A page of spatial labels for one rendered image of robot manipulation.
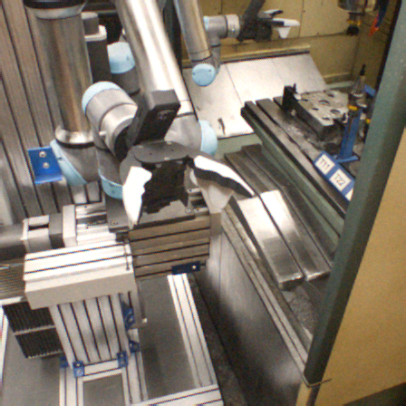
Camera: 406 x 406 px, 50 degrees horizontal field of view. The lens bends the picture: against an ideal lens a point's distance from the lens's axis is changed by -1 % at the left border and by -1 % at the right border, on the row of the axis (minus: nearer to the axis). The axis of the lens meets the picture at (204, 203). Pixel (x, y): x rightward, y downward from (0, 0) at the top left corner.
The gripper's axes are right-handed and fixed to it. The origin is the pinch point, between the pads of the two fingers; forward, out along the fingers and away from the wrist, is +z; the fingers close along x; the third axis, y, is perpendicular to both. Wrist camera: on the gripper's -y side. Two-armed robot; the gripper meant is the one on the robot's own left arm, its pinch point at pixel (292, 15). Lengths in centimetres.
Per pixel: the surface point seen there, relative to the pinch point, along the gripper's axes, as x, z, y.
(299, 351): 86, -27, 65
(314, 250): 44, 0, 73
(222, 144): -54, -7, 83
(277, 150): -4, 3, 58
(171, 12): -32.9, -36.5, 5.0
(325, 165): 21, 12, 51
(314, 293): 60, -8, 76
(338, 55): -117, 94, 64
